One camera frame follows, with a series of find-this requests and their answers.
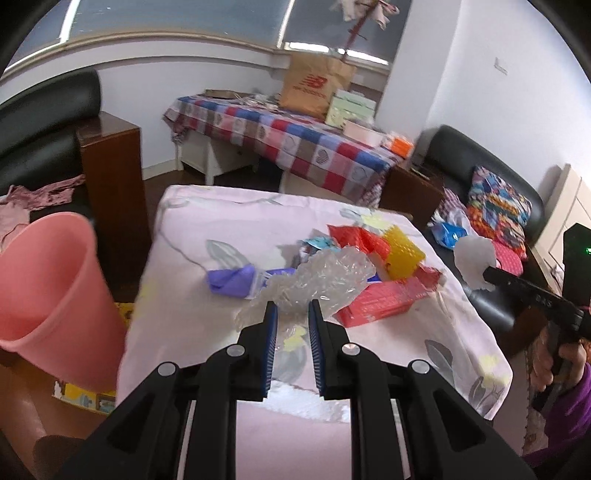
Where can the pink chequered cloth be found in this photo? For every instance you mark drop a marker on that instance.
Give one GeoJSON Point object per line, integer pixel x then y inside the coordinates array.
{"type": "Point", "coordinates": [450, 203]}

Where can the red patterned cloth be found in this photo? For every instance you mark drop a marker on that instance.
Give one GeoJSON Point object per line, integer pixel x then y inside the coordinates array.
{"type": "Point", "coordinates": [508, 256]}

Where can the red dotted plastic bag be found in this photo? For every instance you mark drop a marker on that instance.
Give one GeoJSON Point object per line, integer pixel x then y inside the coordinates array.
{"type": "Point", "coordinates": [355, 240]}

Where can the colourful patterned cushion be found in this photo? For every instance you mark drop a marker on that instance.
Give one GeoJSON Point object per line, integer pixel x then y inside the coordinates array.
{"type": "Point", "coordinates": [496, 203]}

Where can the light blue small wrapper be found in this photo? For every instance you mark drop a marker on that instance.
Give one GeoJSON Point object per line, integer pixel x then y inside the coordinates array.
{"type": "Point", "coordinates": [318, 243]}

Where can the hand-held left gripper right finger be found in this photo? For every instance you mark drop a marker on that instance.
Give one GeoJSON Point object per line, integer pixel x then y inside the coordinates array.
{"type": "Point", "coordinates": [315, 341]}

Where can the mauve garment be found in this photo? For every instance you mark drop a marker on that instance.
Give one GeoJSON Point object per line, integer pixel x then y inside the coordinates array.
{"type": "Point", "coordinates": [51, 194]}

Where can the white tissue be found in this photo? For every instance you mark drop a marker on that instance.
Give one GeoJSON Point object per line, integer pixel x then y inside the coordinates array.
{"type": "Point", "coordinates": [473, 258]}

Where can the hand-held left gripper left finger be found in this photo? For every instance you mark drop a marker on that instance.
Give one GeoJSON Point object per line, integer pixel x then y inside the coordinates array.
{"type": "Point", "coordinates": [272, 341]}

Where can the red cardboard box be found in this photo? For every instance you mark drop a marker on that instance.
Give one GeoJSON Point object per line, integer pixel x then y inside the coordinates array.
{"type": "Point", "coordinates": [383, 297]}

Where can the checked tablecloth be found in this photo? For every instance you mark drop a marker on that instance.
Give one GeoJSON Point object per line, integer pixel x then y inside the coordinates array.
{"type": "Point", "coordinates": [286, 134]}

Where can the clear plastic packaging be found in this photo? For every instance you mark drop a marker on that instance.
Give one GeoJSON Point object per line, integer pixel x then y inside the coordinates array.
{"type": "Point", "coordinates": [323, 272]}

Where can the pale pink garment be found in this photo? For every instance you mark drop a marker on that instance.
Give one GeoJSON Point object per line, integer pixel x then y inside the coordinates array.
{"type": "Point", "coordinates": [11, 221]}

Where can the yellow cardboard box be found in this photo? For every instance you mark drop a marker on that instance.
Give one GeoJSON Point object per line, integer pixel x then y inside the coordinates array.
{"type": "Point", "coordinates": [78, 397]}

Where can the dark brown stool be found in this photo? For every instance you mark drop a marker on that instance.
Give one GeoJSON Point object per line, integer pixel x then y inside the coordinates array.
{"type": "Point", "coordinates": [60, 457]}

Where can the flat brown tray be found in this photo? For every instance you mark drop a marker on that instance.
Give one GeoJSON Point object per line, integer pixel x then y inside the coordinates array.
{"type": "Point", "coordinates": [219, 93]}

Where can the black leather armchair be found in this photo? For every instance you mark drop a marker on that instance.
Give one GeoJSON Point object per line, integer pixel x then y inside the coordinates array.
{"type": "Point", "coordinates": [37, 120]}

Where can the brown paper bag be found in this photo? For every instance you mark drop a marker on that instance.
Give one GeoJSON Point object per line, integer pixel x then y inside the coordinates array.
{"type": "Point", "coordinates": [309, 87]}

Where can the grey window blind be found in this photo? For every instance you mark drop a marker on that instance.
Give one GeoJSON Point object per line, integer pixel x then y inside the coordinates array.
{"type": "Point", "coordinates": [138, 18]}
{"type": "Point", "coordinates": [323, 27]}

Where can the red coat rack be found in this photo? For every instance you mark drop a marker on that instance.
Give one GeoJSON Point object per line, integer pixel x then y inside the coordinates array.
{"type": "Point", "coordinates": [353, 32]}

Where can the person's right forearm purple sleeve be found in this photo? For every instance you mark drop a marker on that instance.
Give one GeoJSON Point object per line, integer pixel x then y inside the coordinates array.
{"type": "Point", "coordinates": [568, 415]}

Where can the white wall switch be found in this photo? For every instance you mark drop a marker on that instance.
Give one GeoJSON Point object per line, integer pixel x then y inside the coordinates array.
{"type": "Point", "coordinates": [501, 65]}

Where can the black leather sofa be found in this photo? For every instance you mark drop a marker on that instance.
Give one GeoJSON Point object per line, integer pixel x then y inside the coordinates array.
{"type": "Point", "coordinates": [455, 143]}

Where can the purple wrapper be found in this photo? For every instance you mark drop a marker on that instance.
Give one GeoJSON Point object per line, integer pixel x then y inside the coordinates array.
{"type": "Point", "coordinates": [231, 281]}

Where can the pale pink box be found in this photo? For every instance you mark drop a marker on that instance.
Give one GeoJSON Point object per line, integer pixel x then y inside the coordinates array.
{"type": "Point", "coordinates": [364, 131]}

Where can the orange packet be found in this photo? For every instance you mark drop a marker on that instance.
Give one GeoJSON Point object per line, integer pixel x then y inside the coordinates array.
{"type": "Point", "coordinates": [400, 146]}

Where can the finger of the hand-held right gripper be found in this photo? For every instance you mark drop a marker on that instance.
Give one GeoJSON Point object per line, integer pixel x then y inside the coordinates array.
{"type": "Point", "coordinates": [531, 293]}

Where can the blue packet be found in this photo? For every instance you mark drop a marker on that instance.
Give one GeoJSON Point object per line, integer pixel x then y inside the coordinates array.
{"type": "Point", "coordinates": [445, 234]}

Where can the white table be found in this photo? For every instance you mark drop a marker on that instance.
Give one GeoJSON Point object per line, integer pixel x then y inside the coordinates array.
{"type": "Point", "coordinates": [198, 152]}

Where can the brown wooden end table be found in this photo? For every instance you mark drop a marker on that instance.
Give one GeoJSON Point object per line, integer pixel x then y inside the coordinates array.
{"type": "Point", "coordinates": [406, 194]}

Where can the pink plastic bin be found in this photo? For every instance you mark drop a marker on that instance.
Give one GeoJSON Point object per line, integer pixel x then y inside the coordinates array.
{"type": "Point", "coordinates": [46, 286]}

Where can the dark wooden side table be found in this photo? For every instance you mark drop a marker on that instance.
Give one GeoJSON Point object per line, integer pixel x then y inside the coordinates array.
{"type": "Point", "coordinates": [111, 184]}

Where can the pale green box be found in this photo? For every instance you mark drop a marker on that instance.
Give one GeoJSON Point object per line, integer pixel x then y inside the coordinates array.
{"type": "Point", "coordinates": [351, 108]}

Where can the pink floral tablecloth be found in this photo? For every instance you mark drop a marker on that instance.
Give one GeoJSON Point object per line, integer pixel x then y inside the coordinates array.
{"type": "Point", "coordinates": [258, 221]}

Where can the person's right hand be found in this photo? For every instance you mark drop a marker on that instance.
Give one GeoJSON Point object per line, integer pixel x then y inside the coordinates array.
{"type": "Point", "coordinates": [542, 369]}

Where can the cream wooden cabinet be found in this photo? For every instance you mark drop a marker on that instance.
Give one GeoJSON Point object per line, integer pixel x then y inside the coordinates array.
{"type": "Point", "coordinates": [572, 198]}

